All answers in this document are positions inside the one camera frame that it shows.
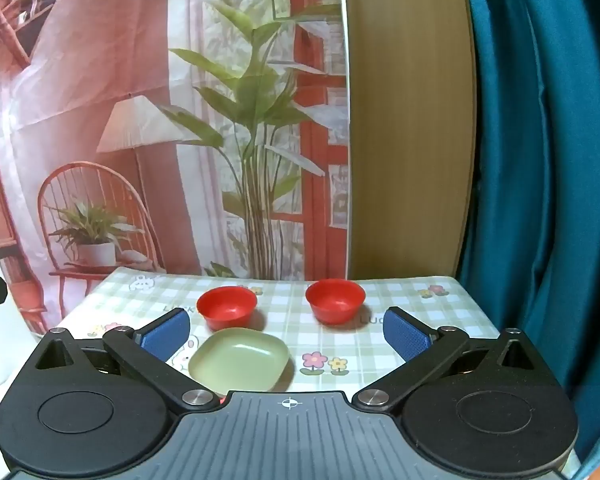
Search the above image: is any checkered bunny tablecloth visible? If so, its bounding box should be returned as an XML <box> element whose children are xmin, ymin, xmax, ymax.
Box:
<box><xmin>60</xmin><ymin>269</ymin><xmax>498</xmax><ymax>394</ymax></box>

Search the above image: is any wooden board panel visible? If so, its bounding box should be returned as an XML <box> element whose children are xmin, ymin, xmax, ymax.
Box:
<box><xmin>346</xmin><ymin>0</ymin><xmax>477</xmax><ymax>278</ymax></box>

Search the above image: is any red bowl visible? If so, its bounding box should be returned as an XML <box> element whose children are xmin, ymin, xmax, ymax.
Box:
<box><xmin>306</xmin><ymin>278</ymin><xmax>366</xmax><ymax>325</ymax></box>
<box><xmin>196</xmin><ymin>286</ymin><xmax>258</xmax><ymax>332</ymax></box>

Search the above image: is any green square plate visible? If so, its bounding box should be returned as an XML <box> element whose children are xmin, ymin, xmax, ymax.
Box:
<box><xmin>188</xmin><ymin>327</ymin><xmax>290</xmax><ymax>396</ymax></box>

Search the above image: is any printed room backdrop cloth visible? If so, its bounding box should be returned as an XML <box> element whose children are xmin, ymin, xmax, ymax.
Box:
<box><xmin>0</xmin><ymin>0</ymin><xmax>350</xmax><ymax>333</ymax></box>

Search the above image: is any teal curtain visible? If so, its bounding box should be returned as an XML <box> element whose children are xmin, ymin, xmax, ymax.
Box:
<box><xmin>458</xmin><ymin>0</ymin><xmax>600</xmax><ymax>456</ymax></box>

